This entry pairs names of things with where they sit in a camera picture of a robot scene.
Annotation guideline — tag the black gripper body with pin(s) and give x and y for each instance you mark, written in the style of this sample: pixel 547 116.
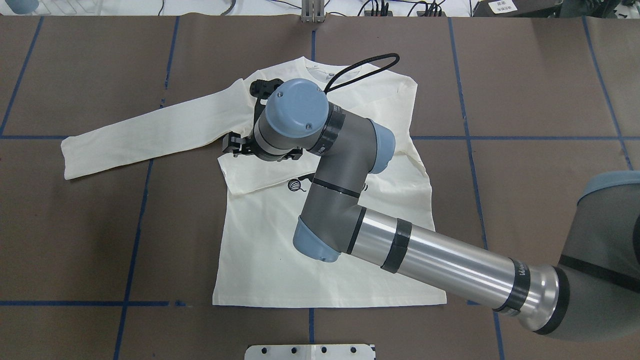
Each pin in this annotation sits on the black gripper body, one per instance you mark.
pixel 235 145

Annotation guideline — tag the cream long-sleeve shirt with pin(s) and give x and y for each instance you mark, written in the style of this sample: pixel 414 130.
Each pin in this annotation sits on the cream long-sleeve shirt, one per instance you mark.
pixel 258 263

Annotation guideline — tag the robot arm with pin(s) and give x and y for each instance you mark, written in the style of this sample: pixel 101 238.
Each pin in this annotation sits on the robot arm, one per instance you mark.
pixel 329 209

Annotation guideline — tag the blue plastic cup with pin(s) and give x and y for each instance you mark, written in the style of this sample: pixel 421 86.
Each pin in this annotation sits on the blue plastic cup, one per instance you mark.
pixel 22 7

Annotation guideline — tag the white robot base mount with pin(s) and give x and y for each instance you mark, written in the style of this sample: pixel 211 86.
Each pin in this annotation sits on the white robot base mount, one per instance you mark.
pixel 358 351

